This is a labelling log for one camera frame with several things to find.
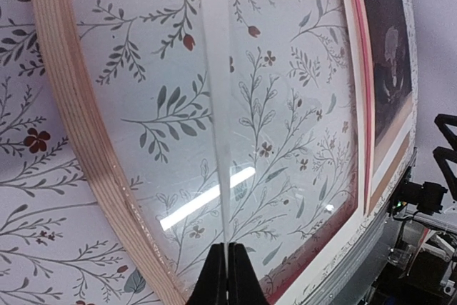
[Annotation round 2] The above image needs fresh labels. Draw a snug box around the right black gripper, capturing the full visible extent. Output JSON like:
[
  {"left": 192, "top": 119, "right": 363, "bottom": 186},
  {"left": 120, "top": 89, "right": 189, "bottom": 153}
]
[{"left": 433, "top": 114, "right": 456, "bottom": 191}]

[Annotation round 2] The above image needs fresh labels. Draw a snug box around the floral table mat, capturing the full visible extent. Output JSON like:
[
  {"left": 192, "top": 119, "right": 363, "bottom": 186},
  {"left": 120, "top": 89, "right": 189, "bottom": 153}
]
[{"left": 1, "top": 0, "right": 418, "bottom": 304}]

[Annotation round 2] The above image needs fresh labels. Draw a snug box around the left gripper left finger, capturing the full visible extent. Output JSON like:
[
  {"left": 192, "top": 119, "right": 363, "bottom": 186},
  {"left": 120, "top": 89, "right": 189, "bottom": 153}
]
[{"left": 186, "top": 244, "right": 227, "bottom": 305}]

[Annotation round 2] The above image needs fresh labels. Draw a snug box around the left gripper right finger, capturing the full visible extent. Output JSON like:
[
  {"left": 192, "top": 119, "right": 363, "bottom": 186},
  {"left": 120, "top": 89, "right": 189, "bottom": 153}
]
[{"left": 227, "top": 243, "right": 268, "bottom": 305}]

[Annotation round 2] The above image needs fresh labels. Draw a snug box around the brown backing board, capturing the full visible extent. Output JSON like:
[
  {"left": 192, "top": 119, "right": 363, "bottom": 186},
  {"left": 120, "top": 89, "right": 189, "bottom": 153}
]
[{"left": 367, "top": 136, "right": 411, "bottom": 215}]

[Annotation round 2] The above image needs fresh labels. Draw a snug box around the front aluminium rail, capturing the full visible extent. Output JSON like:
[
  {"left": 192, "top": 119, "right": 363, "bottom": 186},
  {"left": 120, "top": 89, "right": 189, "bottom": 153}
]
[{"left": 295, "top": 147, "right": 417, "bottom": 304}]

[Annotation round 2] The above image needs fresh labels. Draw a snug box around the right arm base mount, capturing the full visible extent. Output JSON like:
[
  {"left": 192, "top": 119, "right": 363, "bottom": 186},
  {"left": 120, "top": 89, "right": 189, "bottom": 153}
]
[{"left": 390, "top": 180, "right": 448, "bottom": 216}]

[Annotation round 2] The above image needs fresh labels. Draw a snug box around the dark photo print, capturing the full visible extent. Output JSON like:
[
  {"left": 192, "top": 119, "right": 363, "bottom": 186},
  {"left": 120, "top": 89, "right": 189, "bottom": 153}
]
[{"left": 362, "top": 0, "right": 415, "bottom": 184}]

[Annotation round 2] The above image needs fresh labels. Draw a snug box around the pink wooden picture frame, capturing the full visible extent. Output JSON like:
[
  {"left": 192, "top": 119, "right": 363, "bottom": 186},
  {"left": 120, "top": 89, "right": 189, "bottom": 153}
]
[{"left": 26, "top": 0, "right": 376, "bottom": 305}]

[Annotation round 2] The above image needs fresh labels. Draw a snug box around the clear acrylic sheet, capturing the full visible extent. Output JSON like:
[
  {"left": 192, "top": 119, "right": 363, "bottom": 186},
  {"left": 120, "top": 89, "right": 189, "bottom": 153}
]
[{"left": 73, "top": 0, "right": 358, "bottom": 287}]

